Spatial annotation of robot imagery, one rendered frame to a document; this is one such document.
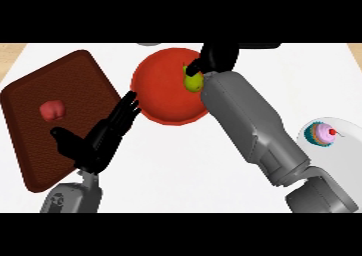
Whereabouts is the dark rounded object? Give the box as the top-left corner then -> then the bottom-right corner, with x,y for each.
238,42 -> 284,50

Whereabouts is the red round plate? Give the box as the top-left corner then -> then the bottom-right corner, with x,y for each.
130,47 -> 212,127

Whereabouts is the pink frosted cupcake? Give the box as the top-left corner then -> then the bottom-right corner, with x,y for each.
305,121 -> 346,149

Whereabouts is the pink-red fruit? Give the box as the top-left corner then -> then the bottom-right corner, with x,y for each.
39,100 -> 67,123

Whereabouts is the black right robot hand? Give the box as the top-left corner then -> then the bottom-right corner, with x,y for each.
187,42 -> 241,78

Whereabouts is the yellow-green pear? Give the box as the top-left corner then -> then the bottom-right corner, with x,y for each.
182,65 -> 207,93

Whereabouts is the brown square placemat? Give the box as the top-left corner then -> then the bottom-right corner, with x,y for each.
0,49 -> 125,194

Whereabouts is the white round plate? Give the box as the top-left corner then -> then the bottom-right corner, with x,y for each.
297,116 -> 362,214

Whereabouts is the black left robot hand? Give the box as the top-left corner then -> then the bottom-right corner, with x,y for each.
49,90 -> 144,175

